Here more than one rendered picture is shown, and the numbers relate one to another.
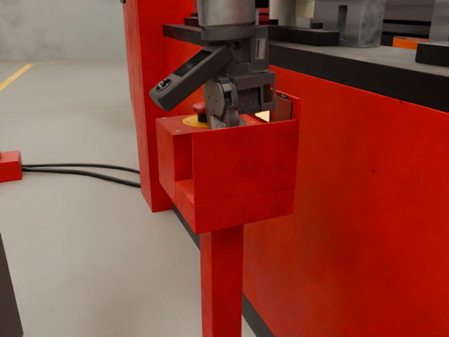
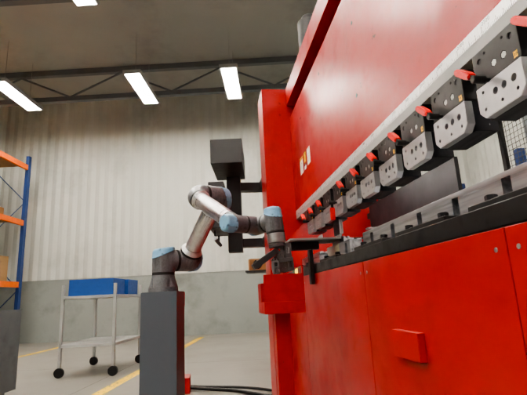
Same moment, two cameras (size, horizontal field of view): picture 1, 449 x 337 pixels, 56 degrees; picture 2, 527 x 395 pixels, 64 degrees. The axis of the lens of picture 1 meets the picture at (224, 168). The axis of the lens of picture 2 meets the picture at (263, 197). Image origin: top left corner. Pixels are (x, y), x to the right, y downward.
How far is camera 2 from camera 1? 1.20 m
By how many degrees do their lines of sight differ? 38
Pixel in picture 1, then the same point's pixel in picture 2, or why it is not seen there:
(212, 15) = (270, 239)
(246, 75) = (282, 258)
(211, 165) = (270, 287)
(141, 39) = not seen: hidden behind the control
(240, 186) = (281, 296)
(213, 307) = (278, 366)
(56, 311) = not seen: outside the picture
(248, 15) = (281, 239)
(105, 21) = not seen: hidden behind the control
